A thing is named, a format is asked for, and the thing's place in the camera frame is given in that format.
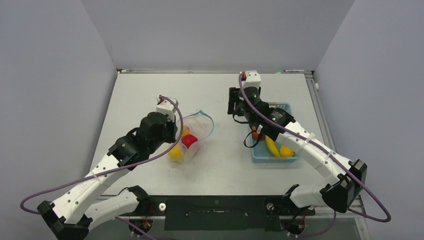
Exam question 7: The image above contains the yellow lemon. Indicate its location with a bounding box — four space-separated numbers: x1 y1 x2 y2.
167 145 182 161

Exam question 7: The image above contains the peach fruit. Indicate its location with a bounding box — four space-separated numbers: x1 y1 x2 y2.
181 125 190 138

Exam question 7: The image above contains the red apple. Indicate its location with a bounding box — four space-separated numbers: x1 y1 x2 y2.
181 134 199 148

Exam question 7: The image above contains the clear zip top bag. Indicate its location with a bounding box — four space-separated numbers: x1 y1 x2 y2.
167 110 215 164

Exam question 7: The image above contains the small yellow fruit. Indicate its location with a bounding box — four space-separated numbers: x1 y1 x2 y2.
279 145 295 158

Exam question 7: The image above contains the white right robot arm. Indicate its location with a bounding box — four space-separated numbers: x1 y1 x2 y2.
227 87 367 214

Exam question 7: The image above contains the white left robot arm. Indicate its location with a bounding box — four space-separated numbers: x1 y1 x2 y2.
37 112 177 240

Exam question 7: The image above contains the yellow banana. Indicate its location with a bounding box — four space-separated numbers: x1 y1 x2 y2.
265 135 281 158

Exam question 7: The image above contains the light blue plastic basket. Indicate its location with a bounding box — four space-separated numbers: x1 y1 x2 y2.
246 102 300 163

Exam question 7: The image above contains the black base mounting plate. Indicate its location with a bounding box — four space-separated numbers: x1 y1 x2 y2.
126 195 316 231

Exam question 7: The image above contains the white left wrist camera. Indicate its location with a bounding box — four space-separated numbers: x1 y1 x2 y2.
156 95 179 122

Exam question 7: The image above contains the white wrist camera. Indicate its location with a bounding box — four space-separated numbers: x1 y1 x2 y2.
240 70 261 90
156 95 179 122

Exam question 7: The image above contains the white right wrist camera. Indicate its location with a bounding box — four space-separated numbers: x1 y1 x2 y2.
240 70 261 90

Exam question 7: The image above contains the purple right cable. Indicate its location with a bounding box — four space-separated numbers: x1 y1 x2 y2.
238 72 392 238

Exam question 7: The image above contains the purple cable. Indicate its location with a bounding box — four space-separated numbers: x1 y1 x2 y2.
238 72 392 238
19 95 184 240

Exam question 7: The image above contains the aluminium right frame rail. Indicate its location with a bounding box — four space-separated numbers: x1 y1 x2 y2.
304 71 336 151

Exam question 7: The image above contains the aluminium frame rail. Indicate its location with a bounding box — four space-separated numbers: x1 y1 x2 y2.
304 71 336 151
67 195 367 220

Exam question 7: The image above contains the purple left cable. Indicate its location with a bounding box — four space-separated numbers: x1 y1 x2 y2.
19 95 184 240

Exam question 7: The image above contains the aluminium front frame rail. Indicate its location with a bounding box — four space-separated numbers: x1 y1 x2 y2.
67 195 367 220

